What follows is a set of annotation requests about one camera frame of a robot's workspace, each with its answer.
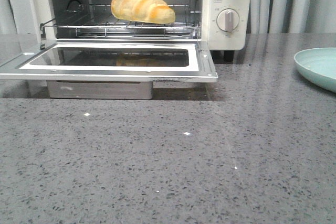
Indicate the glass oven door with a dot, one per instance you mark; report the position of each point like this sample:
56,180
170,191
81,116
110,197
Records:
106,61

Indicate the golden croissant bread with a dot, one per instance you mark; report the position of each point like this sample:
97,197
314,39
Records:
145,11

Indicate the lower oven knob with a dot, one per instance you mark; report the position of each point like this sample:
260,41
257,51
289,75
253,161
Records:
228,20

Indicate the white Toshiba toaster oven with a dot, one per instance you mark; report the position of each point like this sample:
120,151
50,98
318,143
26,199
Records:
227,37

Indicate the grey curtain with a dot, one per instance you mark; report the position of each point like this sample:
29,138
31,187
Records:
265,16

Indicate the light green plate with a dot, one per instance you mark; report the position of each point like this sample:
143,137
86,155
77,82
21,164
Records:
317,65

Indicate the wire oven rack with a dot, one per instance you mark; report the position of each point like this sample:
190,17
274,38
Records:
97,21

